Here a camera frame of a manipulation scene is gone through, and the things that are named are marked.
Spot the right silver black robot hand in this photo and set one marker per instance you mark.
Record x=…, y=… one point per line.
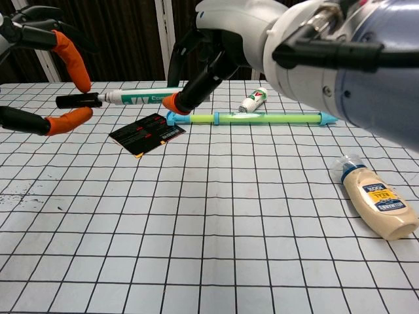
x=235, y=29

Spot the left black orange-tipped robot hand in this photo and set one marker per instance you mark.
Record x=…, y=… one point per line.
x=68, y=52

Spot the black marker cap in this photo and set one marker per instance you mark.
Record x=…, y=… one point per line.
x=77, y=100

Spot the white green marker body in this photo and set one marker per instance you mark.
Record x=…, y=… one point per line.
x=137, y=96

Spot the right blue grey robot arm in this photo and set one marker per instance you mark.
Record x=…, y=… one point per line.
x=376, y=98

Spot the small white green-label bottle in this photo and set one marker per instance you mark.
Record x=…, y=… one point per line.
x=255, y=99

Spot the green blue water squirter tube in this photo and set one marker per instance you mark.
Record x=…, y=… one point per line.
x=278, y=118

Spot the black printed card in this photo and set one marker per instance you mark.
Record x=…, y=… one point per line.
x=147, y=134

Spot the white black-checked tablecloth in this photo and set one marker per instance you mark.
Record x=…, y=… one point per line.
x=196, y=229

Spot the beige mayonnaise squeeze bottle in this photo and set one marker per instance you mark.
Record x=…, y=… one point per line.
x=376, y=199

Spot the white metal frame bar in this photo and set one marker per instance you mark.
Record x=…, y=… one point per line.
x=49, y=67
x=163, y=32

